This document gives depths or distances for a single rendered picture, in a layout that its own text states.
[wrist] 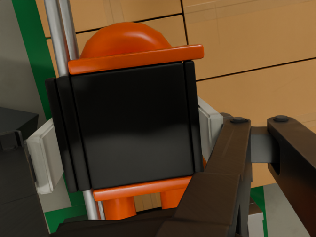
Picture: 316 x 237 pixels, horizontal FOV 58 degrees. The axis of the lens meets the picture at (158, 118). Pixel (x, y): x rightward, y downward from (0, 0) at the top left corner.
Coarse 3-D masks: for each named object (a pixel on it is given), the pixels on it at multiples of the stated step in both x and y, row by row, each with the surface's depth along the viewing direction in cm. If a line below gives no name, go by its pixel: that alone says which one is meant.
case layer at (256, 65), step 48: (96, 0) 79; (144, 0) 80; (192, 0) 81; (240, 0) 82; (288, 0) 83; (48, 48) 81; (240, 48) 86; (288, 48) 87; (240, 96) 89; (288, 96) 90
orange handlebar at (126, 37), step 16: (96, 32) 17; (112, 32) 16; (128, 32) 16; (144, 32) 16; (160, 32) 17; (96, 48) 16; (112, 48) 16; (128, 48) 17; (144, 48) 16; (160, 48) 17; (160, 192) 20; (176, 192) 19; (112, 208) 19; (128, 208) 19
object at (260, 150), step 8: (224, 112) 17; (224, 120) 16; (256, 128) 14; (264, 128) 14; (256, 136) 13; (264, 136) 13; (272, 136) 13; (256, 144) 13; (264, 144) 13; (272, 144) 13; (256, 152) 13; (264, 152) 13; (272, 152) 13; (256, 160) 13; (264, 160) 13; (272, 160) 13
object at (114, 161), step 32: (96, 64) 15; (128, 64) 15; (160, 64) 16; (192, 64) 16; (96, 96) 16; (128, 96) 16; (160, 96) 16; (192, 96) 16; (96, 128) 16; (128, 128) 16; (160, 128) 16; (192, 128) 16; (96, 160) 16; (128, 160) 17; (160, 160) 17; (192, 160) 17; (96, 192) 17; (128, 192) 17
